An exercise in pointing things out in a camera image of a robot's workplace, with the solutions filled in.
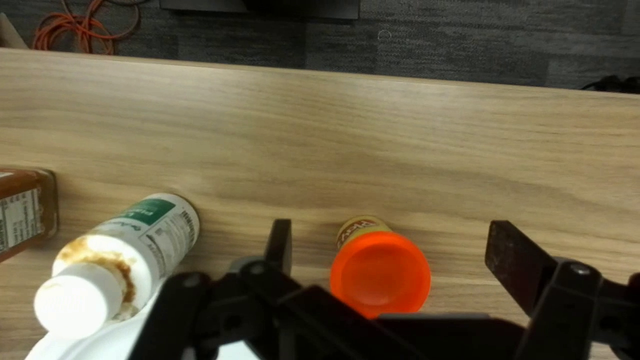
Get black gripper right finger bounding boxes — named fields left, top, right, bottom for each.
left=484, top=220, right=640, bottom=360

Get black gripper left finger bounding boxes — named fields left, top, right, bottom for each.
left=127, top=218, right=402, bottom=360

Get white bottle green label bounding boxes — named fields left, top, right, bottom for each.
left=32, top=193, right=203, bottom=345

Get orange-lid yellow dough can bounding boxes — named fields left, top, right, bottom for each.
left=328, top=214, right=434, bottom=320

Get orange-lid brown spice jar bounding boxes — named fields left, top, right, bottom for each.
left=0, top=166, right=60, bottom=265

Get brown cardboard piece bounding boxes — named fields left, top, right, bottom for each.
left=0, top=13, right=28, bottom=50

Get orange cable coil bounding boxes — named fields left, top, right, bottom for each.
left=31, top=0, right=144, bottom=56

